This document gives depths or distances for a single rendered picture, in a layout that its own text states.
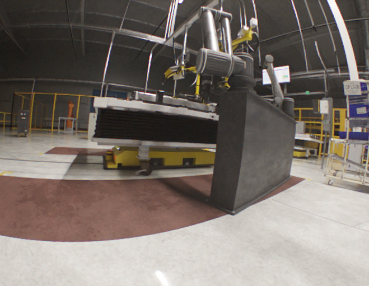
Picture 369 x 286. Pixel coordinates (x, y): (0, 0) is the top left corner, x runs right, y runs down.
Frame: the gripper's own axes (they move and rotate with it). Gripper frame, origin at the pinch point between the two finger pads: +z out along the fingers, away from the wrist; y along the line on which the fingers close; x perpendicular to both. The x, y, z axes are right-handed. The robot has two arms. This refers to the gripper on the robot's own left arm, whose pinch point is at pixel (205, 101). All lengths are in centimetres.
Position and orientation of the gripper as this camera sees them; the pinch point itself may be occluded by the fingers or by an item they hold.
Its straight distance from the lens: 158.5
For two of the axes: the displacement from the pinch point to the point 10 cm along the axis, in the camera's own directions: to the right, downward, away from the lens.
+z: -0.9, 9.9, 0.7
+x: 7.7, 0.3, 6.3
